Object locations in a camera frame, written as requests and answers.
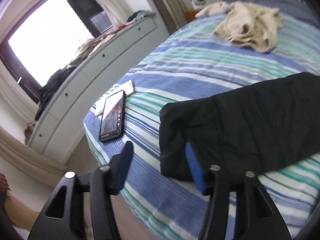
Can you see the black smartphone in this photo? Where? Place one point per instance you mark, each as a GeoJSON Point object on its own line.
{"type": "Point", "coordinates": [112, 122]}

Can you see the white paper packet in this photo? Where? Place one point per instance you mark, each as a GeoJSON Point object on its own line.
{"type": "Point", "coordinates": [115, 94]}

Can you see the blue checked duvet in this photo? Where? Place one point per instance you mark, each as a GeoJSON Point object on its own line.
{"type": "Point", "coordinates": [275, 3]}

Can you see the black puffer jacket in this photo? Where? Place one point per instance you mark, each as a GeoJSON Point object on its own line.
{"type": "Point", "coordinates": [260, 128]}

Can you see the white drawer cabinet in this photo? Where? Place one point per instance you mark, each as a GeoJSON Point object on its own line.
{"type": "Point", "coordinates": [60, 127]}

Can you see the beige fleece garment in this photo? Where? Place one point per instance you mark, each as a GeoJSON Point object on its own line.
{"type": "Point", "coordinates": [247, 24]}

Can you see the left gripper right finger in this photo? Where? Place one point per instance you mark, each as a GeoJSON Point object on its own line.
{"type": "Point", "coordinates": [257, 216]}

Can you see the beige curtain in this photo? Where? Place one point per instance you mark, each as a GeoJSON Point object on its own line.
{"type": "Point", "coordinates": [172, 13]}

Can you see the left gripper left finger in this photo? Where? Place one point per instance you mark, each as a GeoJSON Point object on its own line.
{"type": "Point", "coordinates": [62, 216]}

